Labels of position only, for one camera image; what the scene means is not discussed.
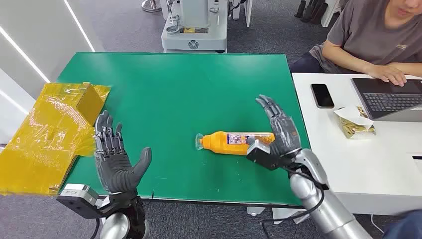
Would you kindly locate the person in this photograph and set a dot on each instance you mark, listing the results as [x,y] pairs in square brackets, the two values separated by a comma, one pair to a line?
[369,33]

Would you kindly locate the white table foot bracket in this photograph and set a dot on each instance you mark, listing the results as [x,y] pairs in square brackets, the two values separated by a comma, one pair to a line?
[283,212]
[254,211]

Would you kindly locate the grey machine with column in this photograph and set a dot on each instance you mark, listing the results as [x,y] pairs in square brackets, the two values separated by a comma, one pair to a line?
[194,39]

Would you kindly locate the person's left forearm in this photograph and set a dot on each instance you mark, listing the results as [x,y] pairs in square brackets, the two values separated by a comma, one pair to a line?
[412,68]

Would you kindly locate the person's right hand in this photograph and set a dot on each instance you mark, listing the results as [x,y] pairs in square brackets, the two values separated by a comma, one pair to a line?
[389,73]

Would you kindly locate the black smartphone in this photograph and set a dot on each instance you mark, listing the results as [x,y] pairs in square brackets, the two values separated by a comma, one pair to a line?
[322,95]

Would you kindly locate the white furniture piece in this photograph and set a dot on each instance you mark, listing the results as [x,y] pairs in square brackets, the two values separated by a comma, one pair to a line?
[329,13]

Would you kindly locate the white desk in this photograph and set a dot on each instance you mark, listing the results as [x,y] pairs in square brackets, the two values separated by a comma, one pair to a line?
[362,165]

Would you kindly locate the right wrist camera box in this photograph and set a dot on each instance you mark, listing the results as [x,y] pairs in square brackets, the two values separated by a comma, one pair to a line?
[263,156]

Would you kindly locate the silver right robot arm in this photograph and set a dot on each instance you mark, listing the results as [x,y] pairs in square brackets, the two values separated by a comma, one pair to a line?
[329,217]

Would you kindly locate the person's right forearm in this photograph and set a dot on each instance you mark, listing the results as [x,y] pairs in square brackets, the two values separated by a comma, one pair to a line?
[346,58]

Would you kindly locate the green table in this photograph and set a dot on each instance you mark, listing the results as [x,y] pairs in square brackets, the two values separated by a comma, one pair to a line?
[184,92]

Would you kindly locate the gold foil snack packet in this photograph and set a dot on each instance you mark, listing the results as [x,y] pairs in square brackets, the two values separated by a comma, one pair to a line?
[356,127]

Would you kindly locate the white LED wall strip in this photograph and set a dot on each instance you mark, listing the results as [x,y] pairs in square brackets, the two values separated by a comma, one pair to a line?
[24,54]
[13,102]
[79,26]

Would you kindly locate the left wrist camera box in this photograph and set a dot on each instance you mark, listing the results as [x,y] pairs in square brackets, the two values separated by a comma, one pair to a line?
[79,201]

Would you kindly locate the yellow taped cardboard box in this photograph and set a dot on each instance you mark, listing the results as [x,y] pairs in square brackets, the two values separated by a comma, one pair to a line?
[43,142]

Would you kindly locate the orange plastic bottle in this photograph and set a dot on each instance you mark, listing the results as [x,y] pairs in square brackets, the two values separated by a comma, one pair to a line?
[221,143]

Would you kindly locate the blue cloth object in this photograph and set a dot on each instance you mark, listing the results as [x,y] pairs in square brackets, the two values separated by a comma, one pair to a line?
[405,227]

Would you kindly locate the black chair legs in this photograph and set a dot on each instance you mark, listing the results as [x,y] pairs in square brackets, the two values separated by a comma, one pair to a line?
[310,11]

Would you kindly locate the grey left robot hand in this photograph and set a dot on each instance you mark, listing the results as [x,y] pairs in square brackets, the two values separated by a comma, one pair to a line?
[115,168]

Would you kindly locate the white panel leg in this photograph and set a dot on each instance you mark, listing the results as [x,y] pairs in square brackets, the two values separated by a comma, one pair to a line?
[247,11]

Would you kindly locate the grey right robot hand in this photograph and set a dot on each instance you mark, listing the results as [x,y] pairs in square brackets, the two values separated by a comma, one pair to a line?
[283,135]

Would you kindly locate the dark grey laptop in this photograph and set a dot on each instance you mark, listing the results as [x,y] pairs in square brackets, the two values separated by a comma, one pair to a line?
[385,99]

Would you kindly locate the chrome round stand base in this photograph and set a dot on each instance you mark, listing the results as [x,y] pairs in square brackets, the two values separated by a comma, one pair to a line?
[151,6]

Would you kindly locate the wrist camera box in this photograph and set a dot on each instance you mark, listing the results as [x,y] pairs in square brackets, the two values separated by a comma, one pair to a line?
[79,201]
[263,156]

